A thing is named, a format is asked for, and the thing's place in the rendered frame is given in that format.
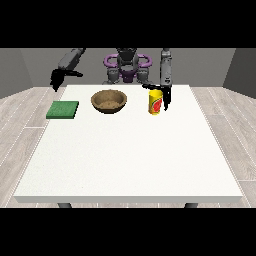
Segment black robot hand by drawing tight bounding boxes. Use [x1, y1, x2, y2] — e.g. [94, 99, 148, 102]
[49, 67, 84, 93]
[141, 83, 173, 112]

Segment yellow cup melon print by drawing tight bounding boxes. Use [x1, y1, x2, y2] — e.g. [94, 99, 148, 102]
[148, 88, 164, 116]

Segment green square pad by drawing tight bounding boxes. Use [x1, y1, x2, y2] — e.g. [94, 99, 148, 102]
[45, 100, 80, 120]

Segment brown wooden bowl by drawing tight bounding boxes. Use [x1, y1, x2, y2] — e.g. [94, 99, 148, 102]
[90, 89, 129, 115]

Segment grey robot trunk purple rings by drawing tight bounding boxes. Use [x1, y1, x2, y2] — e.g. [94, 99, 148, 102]
[101, 47, 154, 86]

